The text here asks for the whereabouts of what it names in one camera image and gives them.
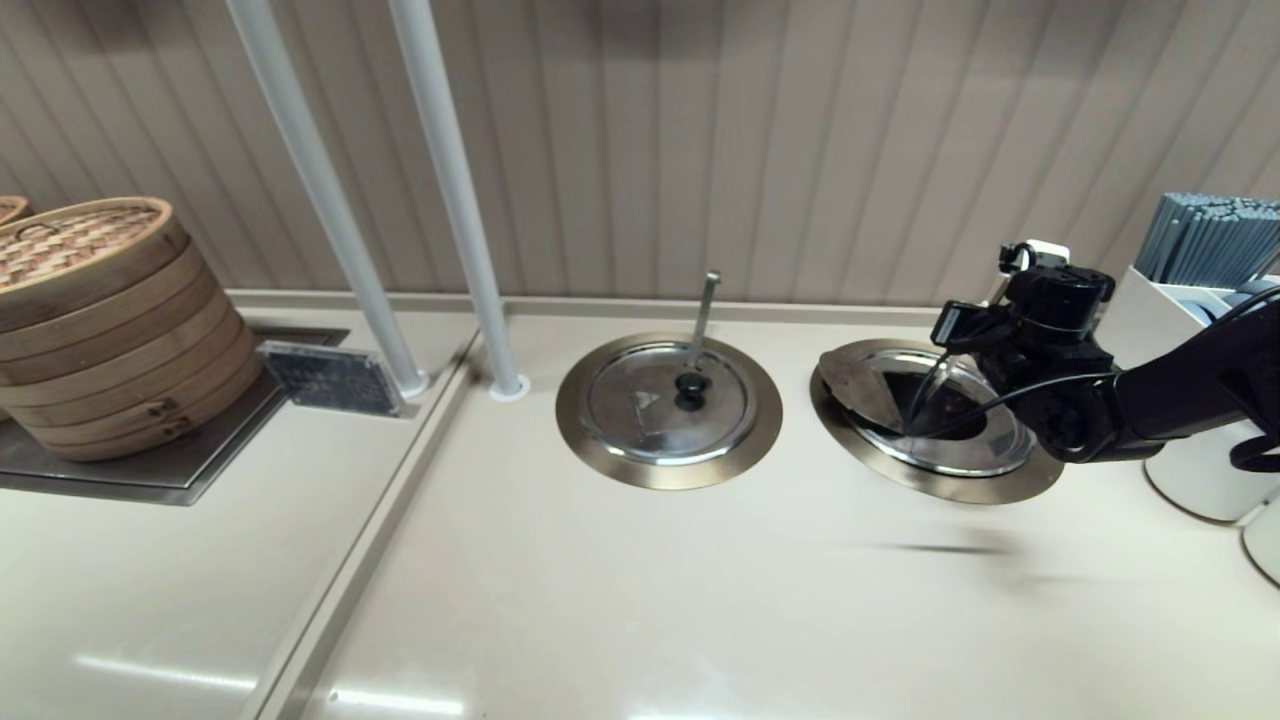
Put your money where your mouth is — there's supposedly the steel hinged pot lid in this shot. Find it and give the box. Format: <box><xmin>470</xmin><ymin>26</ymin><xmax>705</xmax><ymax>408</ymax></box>
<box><xmin>818</xmin><ymin>347</ymin><xmax>1038</xmax><ymax>477</ymax></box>
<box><xmin>585</xmin><ymin>342</ymin><xmax>758</xmax><ymax>466</ymax></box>

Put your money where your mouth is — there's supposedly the left steel pot lid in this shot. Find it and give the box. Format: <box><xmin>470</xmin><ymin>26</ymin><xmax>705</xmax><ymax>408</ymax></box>
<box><xmin>556</xmin><ymin>332</ymin><xmax>784</xmax><ymax>491</ymax></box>

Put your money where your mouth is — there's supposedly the white utensil holder box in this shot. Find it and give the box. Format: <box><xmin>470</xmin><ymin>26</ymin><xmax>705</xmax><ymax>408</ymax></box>
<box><xmin>1095</xmin><ymin>265</ymin><xmax>1233</xmax><ymax>346</ymax></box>

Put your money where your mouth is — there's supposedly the grey chopsticks bundle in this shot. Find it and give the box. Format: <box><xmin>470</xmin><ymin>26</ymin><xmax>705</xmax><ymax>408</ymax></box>
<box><xmin>1135</xmin><ymin>193</ymin><xmax>1280</xmax><ymax>291</ymax></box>

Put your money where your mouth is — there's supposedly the white round container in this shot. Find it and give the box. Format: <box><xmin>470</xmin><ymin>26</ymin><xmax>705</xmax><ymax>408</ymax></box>
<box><xmin>1240</xmin><ymin>487</ymin><xmax>1280</xmax><ymax>588</ymax></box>
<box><xmin>1143</xmin><ymin>420</ymin><xmax>1280</xmax><ymax>524</ymax></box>

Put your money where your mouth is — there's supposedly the white metal pole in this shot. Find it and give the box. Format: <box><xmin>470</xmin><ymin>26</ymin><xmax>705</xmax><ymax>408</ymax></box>
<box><xmin>228</xmin><ymin>0</ymin><xmax>431</xmax><ymax>398</ymax></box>
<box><xmin>390</xmin><ymin>0</ymin><xmax>531</xmax><ymax>403</ymax></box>

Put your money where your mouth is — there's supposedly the dark acrylic sign placard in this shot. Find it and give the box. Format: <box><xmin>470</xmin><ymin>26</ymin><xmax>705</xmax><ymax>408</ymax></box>
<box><xmin>258</xmin><ymin>340</ymin><xmax>406</xmax><ymax>418</ymax></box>

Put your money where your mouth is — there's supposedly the steel inset tray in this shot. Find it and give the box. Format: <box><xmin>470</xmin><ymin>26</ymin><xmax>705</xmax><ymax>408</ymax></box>
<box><xmin>0</xmin><ymin>325</ymin><xmax>351</xmax><ymax>506</ymax></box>

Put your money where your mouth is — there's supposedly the bamboo steamer stack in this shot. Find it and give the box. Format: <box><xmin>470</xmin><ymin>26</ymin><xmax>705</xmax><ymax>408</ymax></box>
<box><xmin>0</xmin><ymin>197</ymin><xmax>266</xmax><ymax>463</ymax></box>

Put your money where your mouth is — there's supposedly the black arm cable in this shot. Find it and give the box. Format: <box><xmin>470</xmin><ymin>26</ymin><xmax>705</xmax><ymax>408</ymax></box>
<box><xmin>930</xmin><ymin>372</ymin><xmax>1121</xmax><ymax>441</ymax></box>

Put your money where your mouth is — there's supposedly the left steel ladle handle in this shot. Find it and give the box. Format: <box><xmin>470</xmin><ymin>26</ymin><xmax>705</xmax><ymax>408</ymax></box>
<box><xmin>686</xmin><ymin>272</ymin><xmax>722</xmax><ymax>371</ymax></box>

